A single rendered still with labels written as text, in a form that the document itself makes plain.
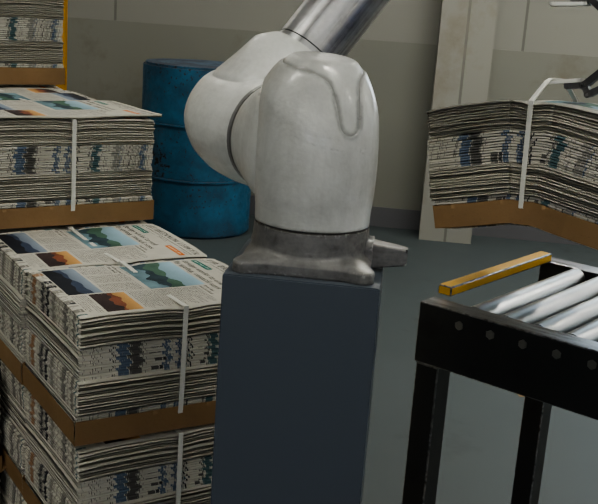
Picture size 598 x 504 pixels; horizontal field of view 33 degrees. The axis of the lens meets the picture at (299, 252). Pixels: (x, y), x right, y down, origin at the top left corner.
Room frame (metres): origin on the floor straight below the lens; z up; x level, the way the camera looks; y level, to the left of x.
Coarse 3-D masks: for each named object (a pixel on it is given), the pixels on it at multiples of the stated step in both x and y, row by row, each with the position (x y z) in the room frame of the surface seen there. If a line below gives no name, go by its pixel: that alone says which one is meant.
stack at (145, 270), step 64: (0, 256) 1.91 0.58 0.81; (64, 256) 1.88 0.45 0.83; (128, 256) 1.92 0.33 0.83; (192, 256) 1.96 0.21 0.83; (0, 320) 1.90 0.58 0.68; (64, 320) 1.59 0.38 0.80; (128, 320) 1.57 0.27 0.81; (192, 320) 1.64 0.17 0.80; (0, 384) 1.93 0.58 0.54; (64, 384) 1.58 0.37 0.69; (128, 384) 1.58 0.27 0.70; (192, 384) 1.64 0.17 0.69; (64, 448) 1.59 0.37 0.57; (128, 448) 1.58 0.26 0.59; (192, 448) 1.64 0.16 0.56
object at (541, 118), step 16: (512, 112) 1.86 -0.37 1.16; (544, 112) 1.83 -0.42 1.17; (512, 128) 1.86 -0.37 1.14; (544, 128) 1.83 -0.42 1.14; (512, 144) 1.85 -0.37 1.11; (544, 144) 1.82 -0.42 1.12; (512, 160) 1.85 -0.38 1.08; (528, 160) 1.83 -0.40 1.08; (512, 176) 1.84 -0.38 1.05; (528, 176) 1.83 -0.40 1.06; (512, 192) 1.84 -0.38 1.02; (528, 192) 1.82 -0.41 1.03
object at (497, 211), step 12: (456, 204) 1.89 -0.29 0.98; (468, 204) 1.87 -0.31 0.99; (480, 204) 1.86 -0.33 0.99; (492, 204) 1.85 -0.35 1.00; (504, 204) 1.84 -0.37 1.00; (444, 216) 1.89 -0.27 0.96; (456, 216) 1.88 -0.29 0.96; (468, 216) 1.87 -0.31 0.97; (480, 216) 1.86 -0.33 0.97; (492, 216) 1.85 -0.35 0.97; (504, 216) 1.84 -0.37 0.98
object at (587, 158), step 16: (560, 112) 1.82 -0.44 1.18; (576, 112) 1.80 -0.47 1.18; (592, 112) 1.79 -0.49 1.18; (560, 128) 1.81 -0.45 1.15; (576, 128) 1.80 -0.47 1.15; (592, 128) 1.79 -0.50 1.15; (560, 144) 1.81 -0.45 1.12; (576, 144) 1.79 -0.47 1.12; (592, 144) 1.78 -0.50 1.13; (544, 160) 1.82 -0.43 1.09; (560, 160) 1.80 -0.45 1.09; (576, 160) 1.79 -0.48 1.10; (592, 160) 1.78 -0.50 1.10; (544, 176) 1.81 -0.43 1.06; (560, 176) 1.79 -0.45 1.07; (576, 176) 1.78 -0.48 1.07; (592, 176) 1.77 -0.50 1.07; (544, 192) 1.81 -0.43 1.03; (560, 192) 1.79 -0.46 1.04; (576, 192) 1.78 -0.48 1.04; (592, 192) 1.77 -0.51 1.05; (560, 208) 1.79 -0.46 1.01; (576, 208) 1.78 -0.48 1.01; (592, 208) 1.76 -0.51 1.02
